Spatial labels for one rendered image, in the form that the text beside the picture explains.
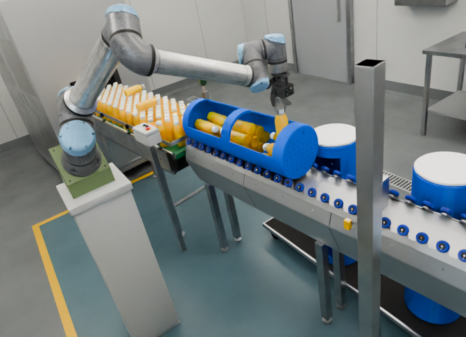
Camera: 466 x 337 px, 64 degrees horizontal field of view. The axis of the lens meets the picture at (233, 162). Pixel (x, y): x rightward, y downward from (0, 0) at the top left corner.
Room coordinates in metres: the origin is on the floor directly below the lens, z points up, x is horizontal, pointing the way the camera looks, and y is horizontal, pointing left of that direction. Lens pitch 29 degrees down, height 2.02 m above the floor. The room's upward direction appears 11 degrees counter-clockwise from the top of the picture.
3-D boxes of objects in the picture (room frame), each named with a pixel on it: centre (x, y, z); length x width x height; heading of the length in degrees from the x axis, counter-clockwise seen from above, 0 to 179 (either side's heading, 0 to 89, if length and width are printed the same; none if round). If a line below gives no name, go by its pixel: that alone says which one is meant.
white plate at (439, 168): (1.35, -0.93, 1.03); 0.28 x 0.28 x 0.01
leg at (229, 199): (2.37, 0.08, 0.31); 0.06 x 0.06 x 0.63; 35
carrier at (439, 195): (1.35, -0.93, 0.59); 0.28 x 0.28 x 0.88
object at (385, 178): (1.30, -0.59, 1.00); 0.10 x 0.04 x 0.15; 125
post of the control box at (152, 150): (2.38, 0.54, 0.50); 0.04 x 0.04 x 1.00; 35
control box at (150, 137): (2.38, 0.54, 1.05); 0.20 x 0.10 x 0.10; 35
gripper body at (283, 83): (1.70, -0.30, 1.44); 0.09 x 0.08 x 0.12; 35
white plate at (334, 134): (1.88, -0.59, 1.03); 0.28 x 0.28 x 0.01
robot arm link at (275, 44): (1.71, -0.29, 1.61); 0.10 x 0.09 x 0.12; 93
